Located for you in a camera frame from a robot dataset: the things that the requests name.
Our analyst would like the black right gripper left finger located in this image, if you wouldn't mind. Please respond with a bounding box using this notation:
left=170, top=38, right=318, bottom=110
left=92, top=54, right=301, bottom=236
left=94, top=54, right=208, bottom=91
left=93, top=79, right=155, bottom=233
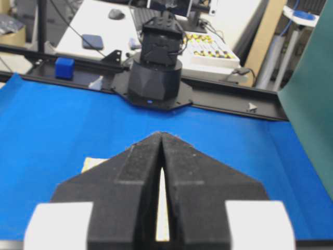
left=50, top=133, right=162, bottom=249

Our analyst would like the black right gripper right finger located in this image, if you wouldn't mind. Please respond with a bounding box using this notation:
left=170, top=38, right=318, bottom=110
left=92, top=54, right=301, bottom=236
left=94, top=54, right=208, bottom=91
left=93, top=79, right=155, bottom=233
left=161, top=133, right=269, bottom=249

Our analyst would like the yellow checkered towel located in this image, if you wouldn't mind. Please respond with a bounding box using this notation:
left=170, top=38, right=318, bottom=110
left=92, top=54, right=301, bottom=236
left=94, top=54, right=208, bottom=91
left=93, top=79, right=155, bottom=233
left=81, top=157, right=170, bottom=242

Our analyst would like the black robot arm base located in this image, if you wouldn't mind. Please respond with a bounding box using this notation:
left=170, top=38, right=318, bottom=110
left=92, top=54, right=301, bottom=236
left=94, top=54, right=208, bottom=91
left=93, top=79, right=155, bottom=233
left=112, top=11, right=193, bottom=110

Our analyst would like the blue table mat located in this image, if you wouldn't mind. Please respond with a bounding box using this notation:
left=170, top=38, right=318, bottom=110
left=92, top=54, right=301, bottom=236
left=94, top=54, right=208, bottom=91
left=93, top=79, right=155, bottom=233
left=1, top=75, right=332, bottom=240

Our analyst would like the blue cube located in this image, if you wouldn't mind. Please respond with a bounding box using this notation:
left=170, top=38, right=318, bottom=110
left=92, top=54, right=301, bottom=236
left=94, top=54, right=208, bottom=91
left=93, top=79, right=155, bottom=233
left=55, top=57, right=74, bottom=79

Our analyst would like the white box of markers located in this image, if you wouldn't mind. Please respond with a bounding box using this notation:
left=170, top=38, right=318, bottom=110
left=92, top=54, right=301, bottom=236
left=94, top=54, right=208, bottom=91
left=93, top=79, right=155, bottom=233
left=182, top=32, right=240, bottom=69

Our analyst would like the white desk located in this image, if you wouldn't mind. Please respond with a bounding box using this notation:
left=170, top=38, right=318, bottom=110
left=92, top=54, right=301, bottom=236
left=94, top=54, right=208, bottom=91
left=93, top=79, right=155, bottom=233
left=56, top=0, right=270, bottom=79

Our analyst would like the black monitor stand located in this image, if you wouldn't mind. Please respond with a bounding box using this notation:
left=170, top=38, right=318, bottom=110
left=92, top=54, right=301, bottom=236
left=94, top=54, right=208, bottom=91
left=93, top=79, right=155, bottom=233
left=176, top=1, right=210, bottom=33

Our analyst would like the black keyboard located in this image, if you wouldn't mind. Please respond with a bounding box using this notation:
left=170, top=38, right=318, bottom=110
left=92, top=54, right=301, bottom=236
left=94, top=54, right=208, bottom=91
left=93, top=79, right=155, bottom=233
left=132, top=8, right=161, bottom=32

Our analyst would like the grey computer mouse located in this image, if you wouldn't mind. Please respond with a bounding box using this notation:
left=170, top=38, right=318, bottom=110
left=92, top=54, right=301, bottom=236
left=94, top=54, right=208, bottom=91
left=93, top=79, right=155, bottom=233
left=108, top=9, right=125, bottom=20

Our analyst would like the black metal frame rail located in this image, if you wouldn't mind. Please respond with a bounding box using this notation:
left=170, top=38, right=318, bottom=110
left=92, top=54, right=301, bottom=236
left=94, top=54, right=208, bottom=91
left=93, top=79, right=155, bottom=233
left=1, top=45, right=288, bottom=121

